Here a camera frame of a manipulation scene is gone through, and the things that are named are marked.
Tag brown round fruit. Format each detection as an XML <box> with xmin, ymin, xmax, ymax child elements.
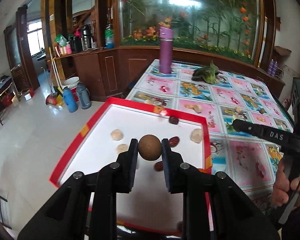
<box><xmin>138</xmin><ymin>134</ymin><xmax>161</xmax><ymax>161</ymax></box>

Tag beige yam chunk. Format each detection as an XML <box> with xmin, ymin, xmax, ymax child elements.
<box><xmin>116</xmin><ymin>144</ymin><xmax>129</xmax><ymax>154</ymax></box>
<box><xmin>235</xmin><ymin>107</ymin><xmax>243</xmax><ymax>113</ymax></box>
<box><xmin>190</xmin><ymin>128</ymin><xmax>203</xmax><ymax>144</ymax></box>
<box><xmin>110</xmin><ymin>129</ymin><xmax>124</xmax><ymax>141</ymax></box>

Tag person right hand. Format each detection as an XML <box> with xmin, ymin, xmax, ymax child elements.
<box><xmin>271</xmin><ymin>159</ymin><xmax>300</xmax><ymax>209</ymax></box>

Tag dark red jujube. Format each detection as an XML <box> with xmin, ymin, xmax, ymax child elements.
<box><xmin>154</xmin><ymin>161</ymin><xmax>164</xmax><ymax>172</ymax></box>
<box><xmin>168</xmin><ymin>136</ymin><xmax>180</xmax><ymax>148</ymax></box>
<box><xmin>168</xmin><ymin>116</ymin><xmax>179</xmax><ymax>125</ymax></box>

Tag red white tray box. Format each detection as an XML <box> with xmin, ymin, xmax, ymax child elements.
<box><xmin>50</xmin><ymin>98</ymin><xmax>211</xmax><ymax>239</ymax></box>

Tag small yam chunk left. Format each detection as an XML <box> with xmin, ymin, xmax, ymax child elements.
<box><xmin>193</xmin><ymin>105</ymin><xmax>203</xmax><ymax>113</ymax></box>

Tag colourful fruit print tablecloth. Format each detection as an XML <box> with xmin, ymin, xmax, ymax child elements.
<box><xmin>127</xmin><ymin>60</ymin><xmax>293</xmax><ymax>214</ymax></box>

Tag purple bottles on shelf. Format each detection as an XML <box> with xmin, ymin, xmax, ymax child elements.
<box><xmin>267</xmin><ymin>59</ymin><xmax>278</xmax><ymax>77</ymax></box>

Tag grey thermos flask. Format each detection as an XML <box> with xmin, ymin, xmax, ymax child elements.
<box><xmin>76</xmin><ymin>82</ymin><xmax>91</xmax><ymax>109</ymax></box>

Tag blue thermos flask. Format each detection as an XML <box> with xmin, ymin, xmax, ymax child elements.
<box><xmin>63</xmin><ymin>87</ymin><xmax>78</xmax><ymax>113</ymax></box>

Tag wooden cabinet shelf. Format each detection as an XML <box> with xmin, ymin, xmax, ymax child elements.
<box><xmin>41</xmin><ymin>0</ymin><xmax>158</xmax><ymax>101</ymax></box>

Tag green bok choy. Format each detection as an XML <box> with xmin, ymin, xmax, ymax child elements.
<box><xmin>191</xmin><ymin>61</ymin><xmax>220</xmax><ymax>84</ymax></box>

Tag purple thermos bottle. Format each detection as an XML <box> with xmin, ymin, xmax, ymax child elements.
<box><xmin>159</xmin><ymin>27</ymin><xmax>173</xmax><ymax>74</ymax></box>

